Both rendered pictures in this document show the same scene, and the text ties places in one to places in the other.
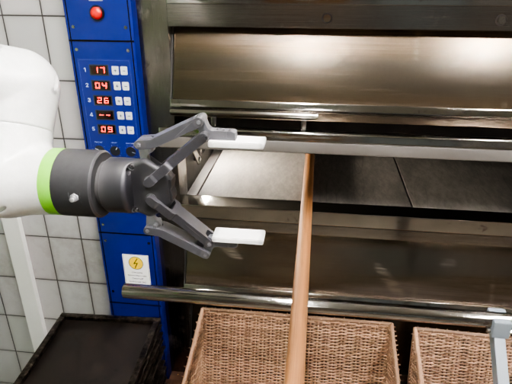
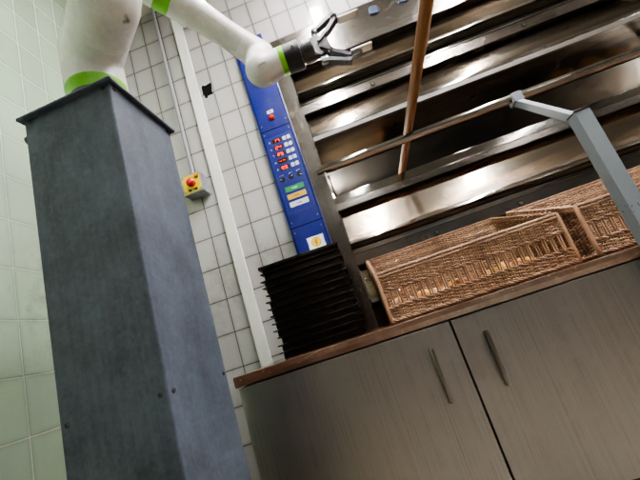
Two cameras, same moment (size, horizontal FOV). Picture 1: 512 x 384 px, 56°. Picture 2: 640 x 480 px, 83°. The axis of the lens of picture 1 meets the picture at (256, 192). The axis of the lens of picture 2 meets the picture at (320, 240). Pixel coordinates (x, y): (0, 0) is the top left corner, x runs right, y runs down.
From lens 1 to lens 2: 1.27 m
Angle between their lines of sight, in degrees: 39
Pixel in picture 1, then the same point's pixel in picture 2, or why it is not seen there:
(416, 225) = (466, 153)
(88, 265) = not seen: hidden behind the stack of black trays
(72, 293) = not seen: hidden behind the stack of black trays
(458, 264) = (505, 167)
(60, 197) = (286, 49)
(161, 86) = (307, 141)
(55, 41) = (252, 142)
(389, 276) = (470, 189)
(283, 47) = (358, 105)
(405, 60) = not seen: hidden behind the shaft
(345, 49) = (387, 94)
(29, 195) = (273, 53)
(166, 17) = (302, 111)
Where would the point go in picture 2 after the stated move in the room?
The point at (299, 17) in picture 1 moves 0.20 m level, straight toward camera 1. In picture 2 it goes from (361, 88) to (360, 59)
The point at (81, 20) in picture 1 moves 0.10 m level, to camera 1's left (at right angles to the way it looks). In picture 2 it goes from (265, 123) to (245, 130)
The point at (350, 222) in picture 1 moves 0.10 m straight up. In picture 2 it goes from (430, 167) to (421, 148)
